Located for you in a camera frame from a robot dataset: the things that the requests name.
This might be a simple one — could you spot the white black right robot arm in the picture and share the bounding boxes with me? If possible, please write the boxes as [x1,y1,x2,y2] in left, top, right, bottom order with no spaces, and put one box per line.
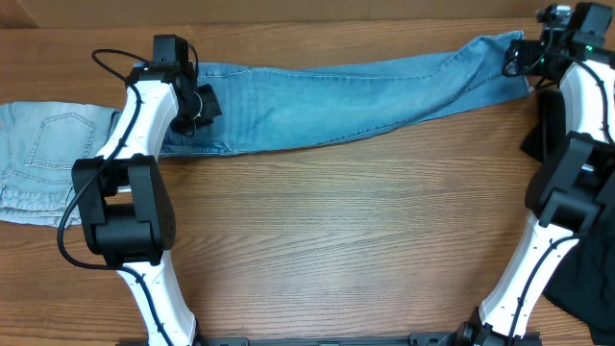
[408,2,614,345]

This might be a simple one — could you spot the medium blue jeans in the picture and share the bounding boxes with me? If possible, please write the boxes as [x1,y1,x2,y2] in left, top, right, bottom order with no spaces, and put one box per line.
[160,31,529,157]

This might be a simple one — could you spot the folded light blue jeans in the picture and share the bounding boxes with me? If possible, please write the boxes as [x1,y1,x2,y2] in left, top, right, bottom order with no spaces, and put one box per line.
[1,102,119,227]

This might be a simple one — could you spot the black cloth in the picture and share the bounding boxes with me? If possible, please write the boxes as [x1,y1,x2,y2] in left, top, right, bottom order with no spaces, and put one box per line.
[522,90,614,345]

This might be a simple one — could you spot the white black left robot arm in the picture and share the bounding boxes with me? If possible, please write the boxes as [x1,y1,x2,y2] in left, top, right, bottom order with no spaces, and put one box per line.
[57,35,222,345]

